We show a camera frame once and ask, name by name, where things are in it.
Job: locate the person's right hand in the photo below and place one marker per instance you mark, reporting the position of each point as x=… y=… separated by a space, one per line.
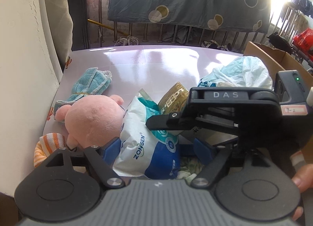
x=302 y=179

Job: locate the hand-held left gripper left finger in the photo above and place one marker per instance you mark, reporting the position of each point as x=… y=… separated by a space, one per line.
x=111 y=150

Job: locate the grey sneaker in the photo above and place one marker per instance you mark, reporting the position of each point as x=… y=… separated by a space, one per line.
x=121 y=42
x=133 y=40

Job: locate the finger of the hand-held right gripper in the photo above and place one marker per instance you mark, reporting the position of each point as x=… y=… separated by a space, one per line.
x=166 y=121
x=229 y=143

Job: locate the white blue wipes packet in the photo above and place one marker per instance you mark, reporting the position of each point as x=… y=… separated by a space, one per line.
x=139 y=143

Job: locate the dark door frame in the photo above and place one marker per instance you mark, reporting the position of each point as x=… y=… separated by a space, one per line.
x=79 y=21

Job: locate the green floral cloth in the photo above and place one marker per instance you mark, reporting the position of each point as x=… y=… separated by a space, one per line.
x=190 y=167

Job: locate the dark blue hanging garment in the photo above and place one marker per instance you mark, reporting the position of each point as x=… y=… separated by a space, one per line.
x=303 y=3

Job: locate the gold tissue packet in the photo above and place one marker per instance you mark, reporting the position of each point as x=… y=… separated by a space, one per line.
x=171 y=99

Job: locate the white plastic bag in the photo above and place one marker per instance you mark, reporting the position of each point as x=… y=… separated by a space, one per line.
x=244 y=72

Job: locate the orange striped knotted sock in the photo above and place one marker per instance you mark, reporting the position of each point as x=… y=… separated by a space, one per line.
x=46 y=143

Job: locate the brown cardboard box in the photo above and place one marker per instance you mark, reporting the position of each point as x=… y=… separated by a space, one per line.
x=269 y=55

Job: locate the cream curtain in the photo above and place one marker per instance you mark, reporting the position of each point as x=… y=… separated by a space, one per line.
x=61 y=21

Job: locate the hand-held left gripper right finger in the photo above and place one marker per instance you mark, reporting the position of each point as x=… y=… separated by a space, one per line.
x=204 y=147

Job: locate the metal balcony railing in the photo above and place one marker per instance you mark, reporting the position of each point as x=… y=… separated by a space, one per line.
x=145 y=33

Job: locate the light blue towel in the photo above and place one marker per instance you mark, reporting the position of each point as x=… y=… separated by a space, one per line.
x=90 y=82

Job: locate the black bicycle seat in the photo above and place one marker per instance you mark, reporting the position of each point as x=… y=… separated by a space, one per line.
x=278 y=40

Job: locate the red plastic bag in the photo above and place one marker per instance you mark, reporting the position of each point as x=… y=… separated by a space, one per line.
x=304 y=40

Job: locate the black white sneaker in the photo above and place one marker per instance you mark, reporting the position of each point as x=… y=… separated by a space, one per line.
x=215 y=44

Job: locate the grey hanging cloth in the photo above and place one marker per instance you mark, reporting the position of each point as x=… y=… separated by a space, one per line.
x=176 y=34

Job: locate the yellow pole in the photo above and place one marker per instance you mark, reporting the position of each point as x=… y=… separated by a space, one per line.
x=102 y=24

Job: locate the pink pig plush toy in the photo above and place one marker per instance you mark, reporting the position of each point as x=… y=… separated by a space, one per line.
x=93 y=118

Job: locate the blue circle-print bedsheet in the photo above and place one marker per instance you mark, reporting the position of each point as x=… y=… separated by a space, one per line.
x=183 y=1

